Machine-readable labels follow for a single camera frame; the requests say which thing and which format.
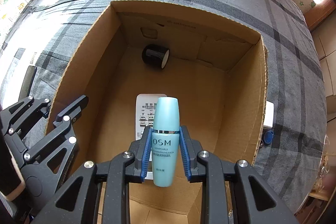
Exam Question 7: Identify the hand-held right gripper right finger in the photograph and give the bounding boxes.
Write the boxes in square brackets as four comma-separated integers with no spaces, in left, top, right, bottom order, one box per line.
[179,125,301,224]

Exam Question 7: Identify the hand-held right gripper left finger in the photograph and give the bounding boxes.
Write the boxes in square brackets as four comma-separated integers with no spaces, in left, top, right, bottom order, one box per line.
[33,126,154,224]

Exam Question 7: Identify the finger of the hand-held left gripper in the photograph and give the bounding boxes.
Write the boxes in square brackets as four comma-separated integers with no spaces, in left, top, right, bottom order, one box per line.
[23,94,89,175]
[0,95,52,142]

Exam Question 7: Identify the teal lotion bottle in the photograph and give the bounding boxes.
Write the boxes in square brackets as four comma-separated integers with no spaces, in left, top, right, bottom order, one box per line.
[152,97,180,187]

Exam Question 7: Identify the white remote control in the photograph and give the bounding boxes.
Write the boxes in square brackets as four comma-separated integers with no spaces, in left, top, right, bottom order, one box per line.
[135,93,168,180]

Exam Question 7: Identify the brown cardboard box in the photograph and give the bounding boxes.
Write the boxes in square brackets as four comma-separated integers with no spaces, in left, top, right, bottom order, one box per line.
[43,0,269,224]

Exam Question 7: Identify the key bunch with blue fob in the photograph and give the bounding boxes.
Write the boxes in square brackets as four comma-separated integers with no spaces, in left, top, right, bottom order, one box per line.
[261,130,275,147]

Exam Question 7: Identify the black tape roll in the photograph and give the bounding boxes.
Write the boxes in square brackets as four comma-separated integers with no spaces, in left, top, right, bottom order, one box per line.
[142,44,170,69]

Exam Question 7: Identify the white plug charger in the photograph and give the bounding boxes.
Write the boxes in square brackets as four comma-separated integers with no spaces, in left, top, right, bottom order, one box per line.
[264,101,275,128]

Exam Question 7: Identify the black phone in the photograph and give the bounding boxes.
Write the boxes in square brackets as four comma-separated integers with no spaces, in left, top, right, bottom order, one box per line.
[20,65,37,98]

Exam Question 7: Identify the wooden shelf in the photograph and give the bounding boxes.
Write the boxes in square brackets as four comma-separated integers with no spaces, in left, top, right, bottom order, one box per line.
[308,174,336,214]

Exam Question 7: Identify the beige wardrobe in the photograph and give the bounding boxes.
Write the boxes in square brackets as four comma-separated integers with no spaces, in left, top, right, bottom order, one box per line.
[312,27,336,94]

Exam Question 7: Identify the wooden side panel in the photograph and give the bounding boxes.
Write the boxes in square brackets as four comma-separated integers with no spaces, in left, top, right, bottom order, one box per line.
[306,0,336,30]

